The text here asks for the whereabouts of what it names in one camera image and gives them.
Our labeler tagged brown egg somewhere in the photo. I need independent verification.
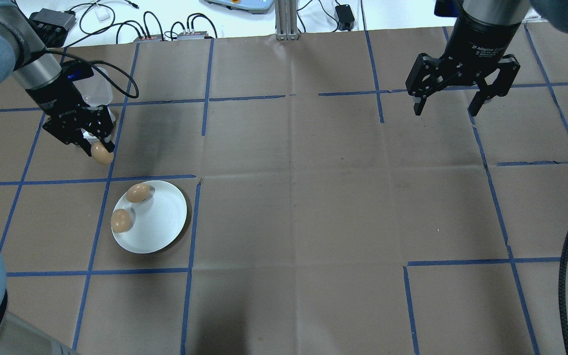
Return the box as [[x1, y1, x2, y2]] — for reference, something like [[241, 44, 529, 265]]
[[110, 209, 133, 234], [91, 142, 115, 166], [126, 183, 151, 204]]

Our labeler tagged clear plastic egg box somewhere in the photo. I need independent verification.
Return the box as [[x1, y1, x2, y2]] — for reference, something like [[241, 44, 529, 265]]
[[74, 67, 118, 139]]

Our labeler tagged white round plate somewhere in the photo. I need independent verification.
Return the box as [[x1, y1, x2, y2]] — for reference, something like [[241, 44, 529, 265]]
[[111, 180, 188, 254]]

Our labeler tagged black box device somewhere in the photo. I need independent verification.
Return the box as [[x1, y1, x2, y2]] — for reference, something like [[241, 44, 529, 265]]
[[29, 8, 76, 34]]

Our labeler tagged black power adapter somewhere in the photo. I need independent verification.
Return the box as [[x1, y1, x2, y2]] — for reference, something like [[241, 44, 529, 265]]
[[335, 4, 356, 24]]

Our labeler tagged grey blue teach pendant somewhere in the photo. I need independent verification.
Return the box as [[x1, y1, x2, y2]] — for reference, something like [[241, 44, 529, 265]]
[[204, 0, 276, 13]]

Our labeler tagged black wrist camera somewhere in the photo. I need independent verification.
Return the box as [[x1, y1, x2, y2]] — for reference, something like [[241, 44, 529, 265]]
[[434, 0, 462, 18], [60, 62, 95, 84]]

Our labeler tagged aluminium extrusion post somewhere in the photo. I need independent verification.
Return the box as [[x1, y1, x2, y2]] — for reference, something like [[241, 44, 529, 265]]
[[275, 0, 298, 41]]

